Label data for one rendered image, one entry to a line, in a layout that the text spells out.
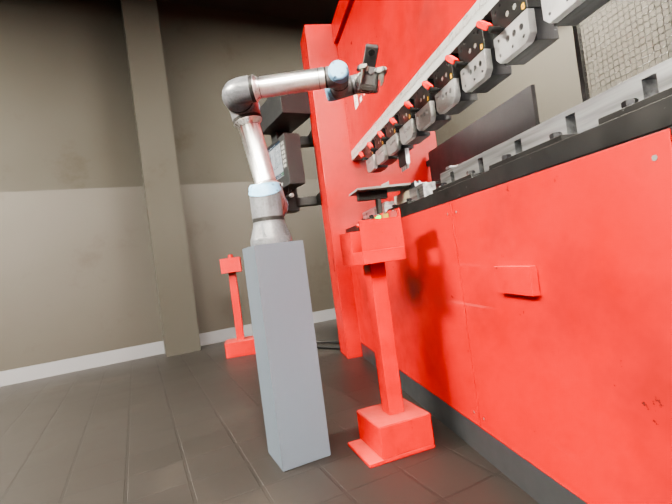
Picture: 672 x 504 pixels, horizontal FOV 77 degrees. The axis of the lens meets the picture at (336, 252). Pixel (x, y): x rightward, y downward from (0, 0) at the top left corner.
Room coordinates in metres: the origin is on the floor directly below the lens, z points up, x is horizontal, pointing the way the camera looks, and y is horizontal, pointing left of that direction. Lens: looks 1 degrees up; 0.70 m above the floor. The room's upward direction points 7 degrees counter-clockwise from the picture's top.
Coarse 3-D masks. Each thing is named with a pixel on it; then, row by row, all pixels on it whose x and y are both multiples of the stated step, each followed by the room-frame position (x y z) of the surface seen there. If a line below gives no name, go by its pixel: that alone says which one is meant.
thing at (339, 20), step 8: (344, 0) 2.53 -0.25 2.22; (352, 0) 2.44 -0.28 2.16; (336, 8) 2.73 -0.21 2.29; (344, 8) 2.55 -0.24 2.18; (336, 16) 2.75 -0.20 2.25; (344, 16) 2.59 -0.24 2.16; (336, 24) 2.78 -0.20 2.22; (344, 24) 2.68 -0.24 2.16; (336, 32) 2.80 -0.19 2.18; (336, 40) 2.87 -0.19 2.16
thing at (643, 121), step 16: (640, 112) 0.68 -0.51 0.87; (656, 112) 0.65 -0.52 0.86; (592, 128) 0.78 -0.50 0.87; (608, 128) 0.74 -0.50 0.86; (624, 128) 0.71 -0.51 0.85; (640, 128) 0.68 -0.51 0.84; (656, 128) 0.66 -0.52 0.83; (560, 144) 0.86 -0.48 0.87; (576, 144) 0.82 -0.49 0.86; (592, 144) 0.78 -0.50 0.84; (608, 144) 0.75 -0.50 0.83; (528, 160) 0.96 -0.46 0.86; (544, 160) 0.91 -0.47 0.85; (560, 160) 0.86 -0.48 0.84; (480, 176) 1.16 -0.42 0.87; (496, 176) 1.09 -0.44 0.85; (512, 176) 1.02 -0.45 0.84; (448, 192) 1.36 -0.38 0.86; (464, 192) 1.26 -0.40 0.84; (400, 208) 1.80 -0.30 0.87; (416, 208) 1.63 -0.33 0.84
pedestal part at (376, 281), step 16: (368, 272) 1.51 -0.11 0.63; (384, 272) 1.51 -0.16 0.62; (368, 288) 1.53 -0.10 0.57; (384, 288) 1.51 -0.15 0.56; (384, 304) 1.51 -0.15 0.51; (384, 320) 1.50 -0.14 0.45; (384, 336) 1.50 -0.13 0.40; (384, 352) 1.50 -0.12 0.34; (384, 368) 1.50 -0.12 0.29; (384, 384) 1.50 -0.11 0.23; (400, 384) 1.52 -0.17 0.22; (384, 400) 1.52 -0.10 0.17; (400, 400) 1.51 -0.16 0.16
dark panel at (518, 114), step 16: (528, 96) 1.88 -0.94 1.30; (496, 112) 2.13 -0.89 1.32; (512, 112) 2.01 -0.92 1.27; (528, 112) 1.90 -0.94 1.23; (464, 128) 2.45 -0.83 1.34; (480, 128) 2.29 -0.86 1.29; (496, 128) 2.15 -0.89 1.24; (512, 128) 2.02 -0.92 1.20; (528, 128) 1.91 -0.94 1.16; (448, 144) 2.66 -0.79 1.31; (464, 144) 2.47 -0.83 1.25; (480, 144) 2.31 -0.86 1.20; (496, 144) 2.17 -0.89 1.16; (432, 160) 2.91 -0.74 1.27; (448, 160) 2.69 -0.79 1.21; (464, 160) 2.50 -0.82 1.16; (432, 176) 2.95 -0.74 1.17
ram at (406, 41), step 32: (384, 0) 1.96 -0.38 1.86; (416, 0) 1.64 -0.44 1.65; (448, 0) 1.41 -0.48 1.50; (352, 32) 2.52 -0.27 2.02; (384, 32) 2.02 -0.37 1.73; (416, 32) 1.68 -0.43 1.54; (448, 32) 1.44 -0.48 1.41; (352, 64) 2.61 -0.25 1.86; (384, 64) 2.07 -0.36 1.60; (416, 64) 1.72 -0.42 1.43; (352, 96) 2.70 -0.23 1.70; (384, 96) 2.13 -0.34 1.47; (352, 128) 2.80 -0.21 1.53; (352, 160) 2.91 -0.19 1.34
